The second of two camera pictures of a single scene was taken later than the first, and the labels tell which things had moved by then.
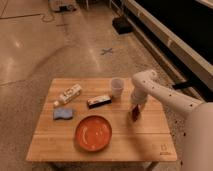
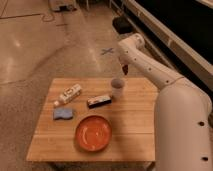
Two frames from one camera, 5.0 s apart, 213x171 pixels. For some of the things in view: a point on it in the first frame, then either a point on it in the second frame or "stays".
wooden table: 87,120 stays
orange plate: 93,132 stays
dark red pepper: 136,112 to 125,68
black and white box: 98,101 stays
